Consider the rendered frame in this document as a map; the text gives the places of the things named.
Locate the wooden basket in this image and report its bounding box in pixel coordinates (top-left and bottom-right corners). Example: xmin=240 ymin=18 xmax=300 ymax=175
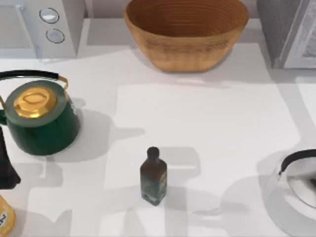
xmin=123 ymin=0 xmax=249 ymax=73

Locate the dark green bottle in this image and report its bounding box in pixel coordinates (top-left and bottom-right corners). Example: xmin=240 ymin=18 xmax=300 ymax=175
xmin=140 ymin=146 xmax=168 ymax=205

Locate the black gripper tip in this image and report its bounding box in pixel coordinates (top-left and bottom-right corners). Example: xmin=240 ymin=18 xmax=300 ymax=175
xmin=0 ymin=125 xmax=22 ymax=190

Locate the pale microwave oven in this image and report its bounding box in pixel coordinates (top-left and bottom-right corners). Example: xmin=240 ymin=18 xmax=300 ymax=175
xmin=0 ymin=0 xmax=86 ymax=59

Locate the yellow bottle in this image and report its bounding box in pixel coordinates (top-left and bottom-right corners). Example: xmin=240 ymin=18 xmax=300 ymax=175
xmin=0 ymin=195 xmax=16 ymax=235

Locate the microwave knob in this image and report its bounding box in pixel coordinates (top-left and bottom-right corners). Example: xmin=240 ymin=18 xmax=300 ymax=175
xmin=39 ymin=7 xmax=60 ymax=24
xmin=45 ymin=28 xmax=66 ymax=44

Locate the green and gold kettle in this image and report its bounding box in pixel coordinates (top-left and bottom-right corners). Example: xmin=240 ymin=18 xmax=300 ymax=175
xmin=0 ymin=70 xmax=81 ymax=156

